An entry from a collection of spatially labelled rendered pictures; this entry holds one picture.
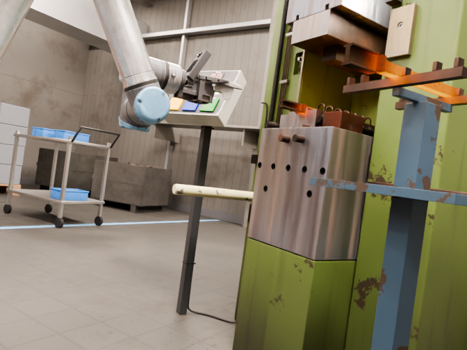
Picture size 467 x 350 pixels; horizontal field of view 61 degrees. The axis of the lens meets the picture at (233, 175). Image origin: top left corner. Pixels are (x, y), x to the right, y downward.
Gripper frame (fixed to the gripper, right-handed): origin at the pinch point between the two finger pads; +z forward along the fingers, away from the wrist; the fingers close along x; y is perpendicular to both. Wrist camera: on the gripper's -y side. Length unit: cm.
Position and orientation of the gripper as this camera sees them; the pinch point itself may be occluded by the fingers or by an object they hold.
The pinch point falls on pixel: (231, 88)
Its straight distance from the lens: 137.5
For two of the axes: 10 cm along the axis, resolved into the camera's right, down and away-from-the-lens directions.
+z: 8.2, 1.1, 5.6
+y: -1.3, 9.9, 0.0
